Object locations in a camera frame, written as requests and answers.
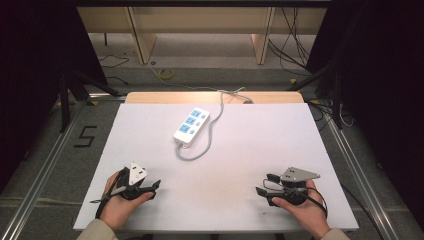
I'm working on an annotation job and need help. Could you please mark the black floor cables bundle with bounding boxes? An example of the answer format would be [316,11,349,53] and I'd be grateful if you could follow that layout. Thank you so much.
[267,6,313,78]

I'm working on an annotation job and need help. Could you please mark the person's right hand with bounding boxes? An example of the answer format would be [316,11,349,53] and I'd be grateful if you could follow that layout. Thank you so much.
[271,179,332,240]

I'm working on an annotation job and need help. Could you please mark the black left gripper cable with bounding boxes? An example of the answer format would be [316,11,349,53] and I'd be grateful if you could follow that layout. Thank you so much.
[89,167,130,220]

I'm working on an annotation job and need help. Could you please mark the yellow tape roll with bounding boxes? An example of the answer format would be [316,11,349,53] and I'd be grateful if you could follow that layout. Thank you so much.
[157,67,175,81]

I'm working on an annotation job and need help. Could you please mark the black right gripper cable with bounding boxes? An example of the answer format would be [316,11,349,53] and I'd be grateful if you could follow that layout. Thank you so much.
[301,186,329,220]

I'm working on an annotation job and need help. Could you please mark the white power strip blue sockets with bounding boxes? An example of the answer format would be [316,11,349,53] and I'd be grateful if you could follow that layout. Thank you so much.
[172,107,211,149]

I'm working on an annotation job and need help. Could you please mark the black metal stand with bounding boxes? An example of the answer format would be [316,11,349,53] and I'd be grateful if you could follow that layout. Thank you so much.
[285,61,345,130]
[57,70,122,134]

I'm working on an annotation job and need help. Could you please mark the light wooden desk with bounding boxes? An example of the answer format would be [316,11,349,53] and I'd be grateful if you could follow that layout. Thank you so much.
[76,6,328,66]

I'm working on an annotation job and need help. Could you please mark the thin black floor cable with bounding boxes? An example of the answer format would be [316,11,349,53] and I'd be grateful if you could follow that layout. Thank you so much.
[97,52,131,86]

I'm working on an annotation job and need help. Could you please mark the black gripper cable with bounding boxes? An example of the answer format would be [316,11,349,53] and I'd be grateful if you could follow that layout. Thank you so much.
[89,167,130,220]
[301,186,329,220]

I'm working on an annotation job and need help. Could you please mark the aluminium floor rail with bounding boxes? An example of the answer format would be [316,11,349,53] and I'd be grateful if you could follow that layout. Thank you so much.
[0,93,128,240]
[308,99,403,240]

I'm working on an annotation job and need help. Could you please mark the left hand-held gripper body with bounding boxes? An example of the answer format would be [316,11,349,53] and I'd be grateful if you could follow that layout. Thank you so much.
[118,161,158,201]

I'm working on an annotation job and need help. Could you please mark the white floor cable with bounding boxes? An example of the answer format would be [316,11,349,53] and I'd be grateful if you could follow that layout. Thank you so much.
[337,102,355,128]

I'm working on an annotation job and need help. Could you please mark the black curtain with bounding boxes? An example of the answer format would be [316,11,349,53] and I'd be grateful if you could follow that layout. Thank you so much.
[0,0,108,194]
[305,0,424,221]

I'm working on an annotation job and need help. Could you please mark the person's left hand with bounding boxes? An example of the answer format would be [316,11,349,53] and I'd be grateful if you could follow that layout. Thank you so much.
[99,170,155,232]

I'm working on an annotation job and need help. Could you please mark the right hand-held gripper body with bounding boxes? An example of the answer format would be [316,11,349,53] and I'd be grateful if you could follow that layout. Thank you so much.
[278,166,321,207]

